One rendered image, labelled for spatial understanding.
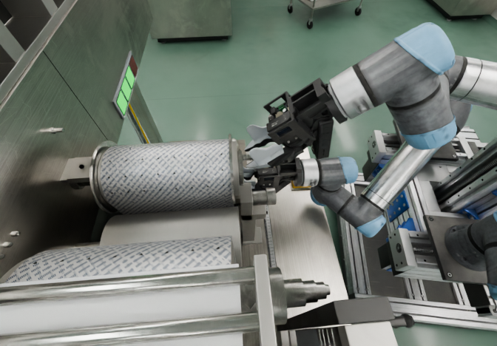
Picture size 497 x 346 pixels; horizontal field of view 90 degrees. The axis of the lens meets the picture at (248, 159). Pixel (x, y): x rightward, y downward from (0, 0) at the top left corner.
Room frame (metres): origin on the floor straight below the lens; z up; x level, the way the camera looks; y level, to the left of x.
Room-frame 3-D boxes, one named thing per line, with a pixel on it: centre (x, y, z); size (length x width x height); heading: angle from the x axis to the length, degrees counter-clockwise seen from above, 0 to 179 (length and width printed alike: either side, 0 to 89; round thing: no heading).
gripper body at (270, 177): (0.36, -0.08, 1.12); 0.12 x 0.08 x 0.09; 95
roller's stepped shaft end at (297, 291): (0.04, -0.07, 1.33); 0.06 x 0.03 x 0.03; 95
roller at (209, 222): (0.16, 0.14, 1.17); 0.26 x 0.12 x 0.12; 95
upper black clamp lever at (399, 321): (0.01, -0.16, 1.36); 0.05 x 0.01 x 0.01; 95
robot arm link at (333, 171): (0.37, -0.24, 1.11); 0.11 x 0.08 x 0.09; 95
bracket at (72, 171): (0.26, 0.33, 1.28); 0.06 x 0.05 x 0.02; 95
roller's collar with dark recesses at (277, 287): (0.04, -0.01, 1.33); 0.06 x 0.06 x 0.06; 5
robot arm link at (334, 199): (0.36, -0.25, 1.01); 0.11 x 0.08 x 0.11; 44
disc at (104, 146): (0.27, 0.28, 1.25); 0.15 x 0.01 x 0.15; 5
